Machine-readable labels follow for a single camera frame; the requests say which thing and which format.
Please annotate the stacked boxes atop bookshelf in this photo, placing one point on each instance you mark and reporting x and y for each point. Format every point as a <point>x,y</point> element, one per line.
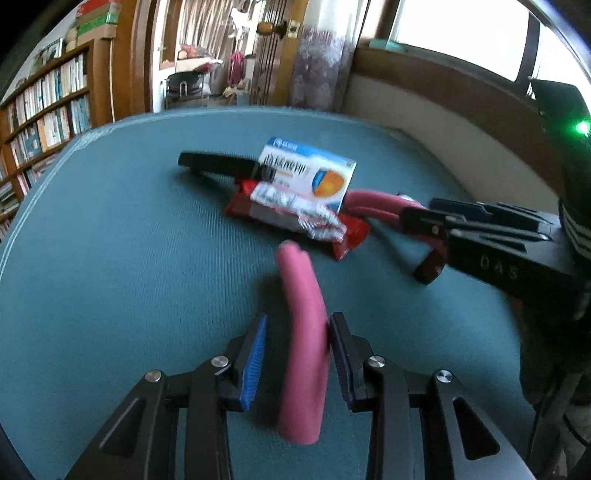
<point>95,20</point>

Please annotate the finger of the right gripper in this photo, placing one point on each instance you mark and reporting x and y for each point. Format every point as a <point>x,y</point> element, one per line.
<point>442,226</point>
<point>499,213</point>

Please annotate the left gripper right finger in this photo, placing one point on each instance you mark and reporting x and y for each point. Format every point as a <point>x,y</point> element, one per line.
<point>421,424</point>

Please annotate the blue white medicine box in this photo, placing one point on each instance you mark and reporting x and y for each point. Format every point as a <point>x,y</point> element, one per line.
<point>311,173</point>

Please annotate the wooden door with knob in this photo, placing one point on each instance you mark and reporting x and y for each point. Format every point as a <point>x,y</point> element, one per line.
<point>277,37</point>

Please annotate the red snack wrapper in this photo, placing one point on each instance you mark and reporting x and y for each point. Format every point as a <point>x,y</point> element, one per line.
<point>286,210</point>

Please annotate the pink foam tube loop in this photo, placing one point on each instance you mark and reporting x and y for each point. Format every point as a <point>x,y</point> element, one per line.
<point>306,381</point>

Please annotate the patterned curtain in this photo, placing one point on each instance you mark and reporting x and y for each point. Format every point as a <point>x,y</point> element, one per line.
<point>321,70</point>

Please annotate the wooden bookshelf with books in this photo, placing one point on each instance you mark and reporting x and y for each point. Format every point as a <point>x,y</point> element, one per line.
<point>63,100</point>

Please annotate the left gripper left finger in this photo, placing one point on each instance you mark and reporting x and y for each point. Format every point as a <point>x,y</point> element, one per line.
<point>139,439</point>

